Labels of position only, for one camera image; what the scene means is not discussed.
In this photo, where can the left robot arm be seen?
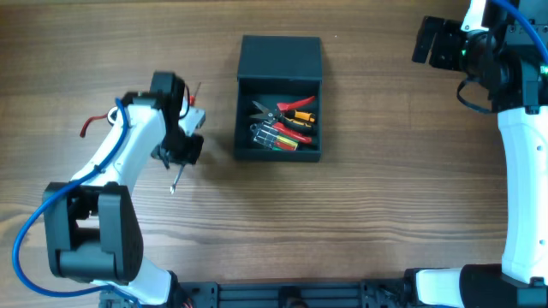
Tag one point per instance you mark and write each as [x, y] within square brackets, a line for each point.
[92, 231]

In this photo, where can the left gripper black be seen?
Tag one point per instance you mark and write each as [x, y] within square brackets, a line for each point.
[172, 155]

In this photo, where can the clear pack of colourful screwdrivers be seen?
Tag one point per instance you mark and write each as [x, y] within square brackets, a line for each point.
[267, 136]

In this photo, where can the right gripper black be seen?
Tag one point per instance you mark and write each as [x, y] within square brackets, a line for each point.
[442, 49]

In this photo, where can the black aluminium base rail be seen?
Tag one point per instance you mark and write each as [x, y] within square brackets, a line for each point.
[359, 294]

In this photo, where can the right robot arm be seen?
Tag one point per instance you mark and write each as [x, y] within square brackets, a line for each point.
[501, 46]

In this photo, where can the orange black long-nose pliers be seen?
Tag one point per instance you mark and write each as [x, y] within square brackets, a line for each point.
[300, 121]

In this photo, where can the red-handled wire stripper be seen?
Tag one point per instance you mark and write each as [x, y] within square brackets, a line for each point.
[274, 118]

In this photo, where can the dark green box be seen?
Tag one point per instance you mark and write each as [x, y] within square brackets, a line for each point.
[277, 69]

